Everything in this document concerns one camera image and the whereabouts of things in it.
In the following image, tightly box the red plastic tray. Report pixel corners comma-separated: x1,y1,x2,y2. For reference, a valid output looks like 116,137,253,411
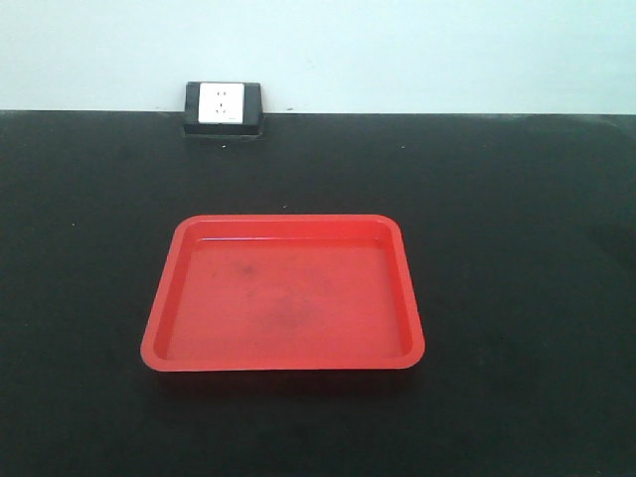
140,215,425,373

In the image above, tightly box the black white power socket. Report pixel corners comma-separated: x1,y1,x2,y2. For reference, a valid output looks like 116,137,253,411
183,81,264,139

